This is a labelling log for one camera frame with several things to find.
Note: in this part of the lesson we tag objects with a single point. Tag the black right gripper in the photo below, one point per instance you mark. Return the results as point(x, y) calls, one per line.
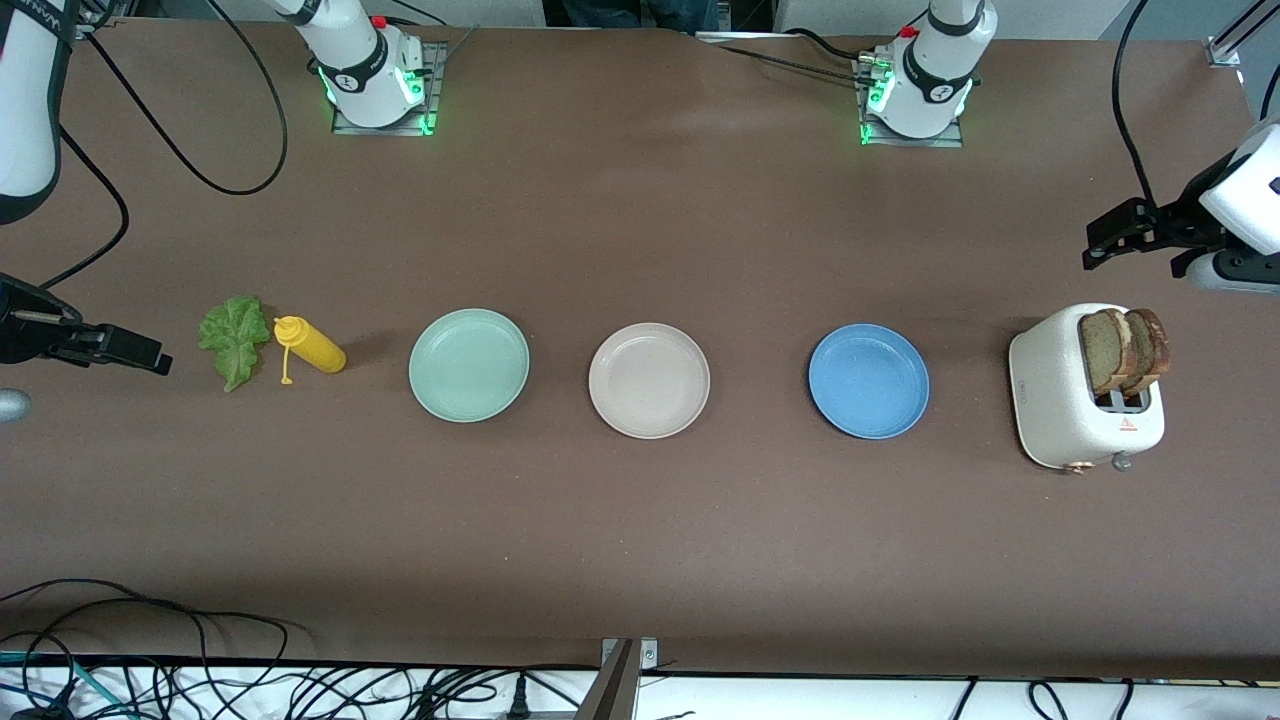
point(22, 335)

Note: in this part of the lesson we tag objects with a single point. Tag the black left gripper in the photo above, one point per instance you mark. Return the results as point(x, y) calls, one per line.
point(1172, 222)

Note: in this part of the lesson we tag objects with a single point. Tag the brown toast slice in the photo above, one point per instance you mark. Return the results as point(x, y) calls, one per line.
point(1103, 350)
point(1152, 345)

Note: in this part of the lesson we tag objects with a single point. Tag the green lettuce leaf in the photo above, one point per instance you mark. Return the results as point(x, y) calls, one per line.
point(235, 340)

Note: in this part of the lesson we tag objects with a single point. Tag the yellow squeeze bottle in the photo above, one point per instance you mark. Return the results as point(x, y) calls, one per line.
point(315, 350)

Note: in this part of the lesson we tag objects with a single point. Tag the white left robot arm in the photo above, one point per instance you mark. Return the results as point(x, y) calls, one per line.
point(930, 80)

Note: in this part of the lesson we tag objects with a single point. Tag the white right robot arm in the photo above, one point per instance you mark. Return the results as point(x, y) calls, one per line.
point(365, 70)

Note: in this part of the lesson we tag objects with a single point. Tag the blue plate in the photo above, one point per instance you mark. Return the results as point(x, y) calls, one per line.
point(868, 380)

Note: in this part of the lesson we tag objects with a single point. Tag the mint green plate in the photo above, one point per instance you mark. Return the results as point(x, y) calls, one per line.
point(468, 365)

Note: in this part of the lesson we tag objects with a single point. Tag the beige plate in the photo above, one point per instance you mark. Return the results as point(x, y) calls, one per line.
point(648, 380)

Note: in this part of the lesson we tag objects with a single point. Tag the white toaster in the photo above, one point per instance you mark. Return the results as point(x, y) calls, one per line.
point(1050, 400)

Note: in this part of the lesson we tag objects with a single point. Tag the person in blue jeans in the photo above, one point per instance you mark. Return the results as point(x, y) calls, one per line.
point(700, 10)

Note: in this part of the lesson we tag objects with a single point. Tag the black power plug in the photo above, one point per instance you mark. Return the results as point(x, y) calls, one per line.
point(520, 700)

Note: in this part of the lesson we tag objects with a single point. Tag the aluminium frame rail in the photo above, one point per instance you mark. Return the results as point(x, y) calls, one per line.
point(1225, 50)
point(100, 15)

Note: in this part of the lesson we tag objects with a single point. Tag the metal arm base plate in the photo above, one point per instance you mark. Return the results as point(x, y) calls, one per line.
point(437, 80)
point(915, 142)

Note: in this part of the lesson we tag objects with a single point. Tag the grey metal bracket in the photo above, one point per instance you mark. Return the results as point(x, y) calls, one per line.
point(625, 690)

